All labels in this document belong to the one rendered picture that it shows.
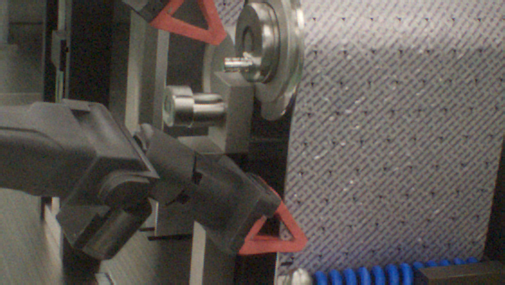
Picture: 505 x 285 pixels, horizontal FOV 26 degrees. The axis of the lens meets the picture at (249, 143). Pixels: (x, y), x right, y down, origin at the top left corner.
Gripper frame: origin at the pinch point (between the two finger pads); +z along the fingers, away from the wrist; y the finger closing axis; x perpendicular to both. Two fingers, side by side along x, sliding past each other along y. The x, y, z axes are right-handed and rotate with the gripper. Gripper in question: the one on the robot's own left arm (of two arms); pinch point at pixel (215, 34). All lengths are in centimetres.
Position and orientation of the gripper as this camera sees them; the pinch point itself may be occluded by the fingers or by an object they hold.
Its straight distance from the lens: 101.9
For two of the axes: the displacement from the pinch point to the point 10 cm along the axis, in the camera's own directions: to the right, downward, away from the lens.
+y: 3.6, 3.3, -8.7
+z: 6.6, 5.7, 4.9
